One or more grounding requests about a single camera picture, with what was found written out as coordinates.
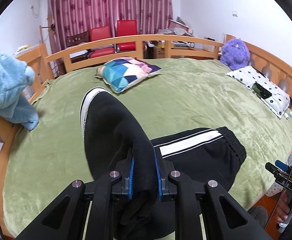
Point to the dark wooden chair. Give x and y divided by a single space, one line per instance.
77 39

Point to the geometric blue pink pillow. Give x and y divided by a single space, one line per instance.
125 72

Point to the black pants with white stripe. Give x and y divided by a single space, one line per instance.
111 133

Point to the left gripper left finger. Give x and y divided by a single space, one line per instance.
83 210

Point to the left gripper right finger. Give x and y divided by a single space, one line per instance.
204 210

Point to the black phone on pillow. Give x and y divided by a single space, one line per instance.
261 91

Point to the white black flower pillow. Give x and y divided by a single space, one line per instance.
276 99

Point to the purple plush toy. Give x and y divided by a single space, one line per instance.
235 54

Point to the green plush bed blanket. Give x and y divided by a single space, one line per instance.
186 94

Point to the person right hand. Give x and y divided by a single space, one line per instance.
282 209

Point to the light blue plush towel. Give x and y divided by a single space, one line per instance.
15 76

